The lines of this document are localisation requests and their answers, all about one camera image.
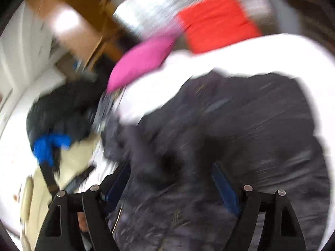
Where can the blue garment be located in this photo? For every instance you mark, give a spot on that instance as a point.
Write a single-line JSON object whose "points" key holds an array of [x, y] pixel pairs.
{"points": [[43, 147]]}

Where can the dark grey jacket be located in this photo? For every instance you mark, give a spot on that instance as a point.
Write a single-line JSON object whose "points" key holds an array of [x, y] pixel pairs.
{"points": [[259, 128]]}

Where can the wooden cabinet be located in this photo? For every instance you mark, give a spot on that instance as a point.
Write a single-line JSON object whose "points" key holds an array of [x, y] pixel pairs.
{"points": [[81, 26]]}

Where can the beige leather armchair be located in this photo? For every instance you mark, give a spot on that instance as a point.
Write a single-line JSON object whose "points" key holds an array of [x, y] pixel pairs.
{"points": [[40, 188]]}

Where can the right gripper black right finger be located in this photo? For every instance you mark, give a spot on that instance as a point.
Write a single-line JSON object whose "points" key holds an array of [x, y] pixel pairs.
{"points": [[281, 229]]}

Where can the red cushion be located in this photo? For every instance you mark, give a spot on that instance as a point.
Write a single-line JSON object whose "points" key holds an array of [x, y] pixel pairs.
{"points": [[214, 24]]}

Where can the silver insulation mat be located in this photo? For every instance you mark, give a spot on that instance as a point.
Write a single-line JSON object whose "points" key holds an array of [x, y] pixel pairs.
{"points": [[147, 18]]}

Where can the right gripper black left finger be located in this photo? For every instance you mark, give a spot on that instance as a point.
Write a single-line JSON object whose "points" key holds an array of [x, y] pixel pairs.
{"points": [[60, 230]]}

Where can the white bed cover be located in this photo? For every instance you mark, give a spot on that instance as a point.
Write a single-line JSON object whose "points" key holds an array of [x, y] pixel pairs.
{"points": [[292, 55]]}

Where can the black clothes pile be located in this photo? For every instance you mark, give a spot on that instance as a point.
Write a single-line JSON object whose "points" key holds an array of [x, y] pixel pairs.
{"points": [[67, 110]]}

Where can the magenta pillow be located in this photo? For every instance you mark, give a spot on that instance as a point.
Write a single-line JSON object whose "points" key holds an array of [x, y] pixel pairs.
{"points": [[140, 60]]}

